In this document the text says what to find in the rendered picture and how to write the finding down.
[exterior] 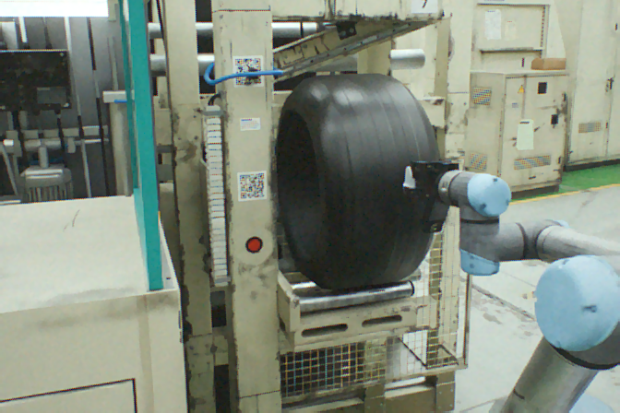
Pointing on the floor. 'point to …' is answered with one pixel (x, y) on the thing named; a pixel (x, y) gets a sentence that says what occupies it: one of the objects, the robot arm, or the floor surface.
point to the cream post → (256, 10)
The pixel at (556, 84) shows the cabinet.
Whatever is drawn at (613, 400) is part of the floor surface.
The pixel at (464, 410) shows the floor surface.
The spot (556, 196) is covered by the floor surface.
